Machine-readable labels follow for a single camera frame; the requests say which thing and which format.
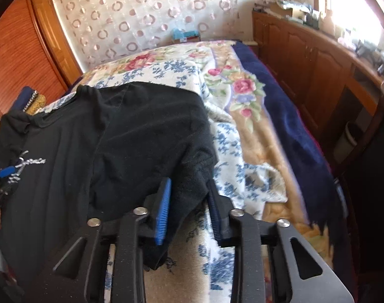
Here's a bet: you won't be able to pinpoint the sheer curtain with circles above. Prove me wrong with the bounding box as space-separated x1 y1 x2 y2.
51 0 243 73

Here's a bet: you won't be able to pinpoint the pile of assorted clutter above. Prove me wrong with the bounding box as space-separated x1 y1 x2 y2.
255 0 384 70

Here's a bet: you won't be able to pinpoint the navy blue blanket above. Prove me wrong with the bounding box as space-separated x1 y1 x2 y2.
233 41 347 234

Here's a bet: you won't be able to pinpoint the blue tissue box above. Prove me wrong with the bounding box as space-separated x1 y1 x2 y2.
171 28 200 45

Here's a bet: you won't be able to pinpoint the wooden cabinet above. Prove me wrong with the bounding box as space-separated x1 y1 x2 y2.
252 9 384 139

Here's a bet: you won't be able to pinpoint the wooden slatted wardrobe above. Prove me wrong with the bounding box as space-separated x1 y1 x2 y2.
0 0 69 127

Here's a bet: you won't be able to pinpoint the black printed t-shirt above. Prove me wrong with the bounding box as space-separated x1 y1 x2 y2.
0 81 218 303

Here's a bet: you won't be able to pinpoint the white blue floral blanket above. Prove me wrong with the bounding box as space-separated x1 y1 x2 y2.
40 60 289 303

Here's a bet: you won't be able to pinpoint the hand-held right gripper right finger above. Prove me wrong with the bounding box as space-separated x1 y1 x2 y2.
208 181 355 303

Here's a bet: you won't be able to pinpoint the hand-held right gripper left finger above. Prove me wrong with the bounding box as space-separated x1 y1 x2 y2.
23 178 173 303

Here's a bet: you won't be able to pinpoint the rose pattern blanket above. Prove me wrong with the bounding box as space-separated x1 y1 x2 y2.
81 39 334 259

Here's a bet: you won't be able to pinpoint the bright window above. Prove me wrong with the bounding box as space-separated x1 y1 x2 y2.
315 0 384 38

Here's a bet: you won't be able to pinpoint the navy and yellow folded cloths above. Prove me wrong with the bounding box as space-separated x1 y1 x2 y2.
13 86 38 112

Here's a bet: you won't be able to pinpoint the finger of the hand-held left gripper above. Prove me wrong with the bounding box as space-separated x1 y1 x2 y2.
0 165 18 196

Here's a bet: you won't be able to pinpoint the dark wooden chair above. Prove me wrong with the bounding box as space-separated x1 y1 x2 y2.
325 72 384 278

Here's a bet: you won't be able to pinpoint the grey trash bin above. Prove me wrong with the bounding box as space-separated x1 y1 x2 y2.
334 121 363 155

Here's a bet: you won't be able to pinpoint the wooden door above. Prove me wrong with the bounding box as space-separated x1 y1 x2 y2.
31 0 83 76

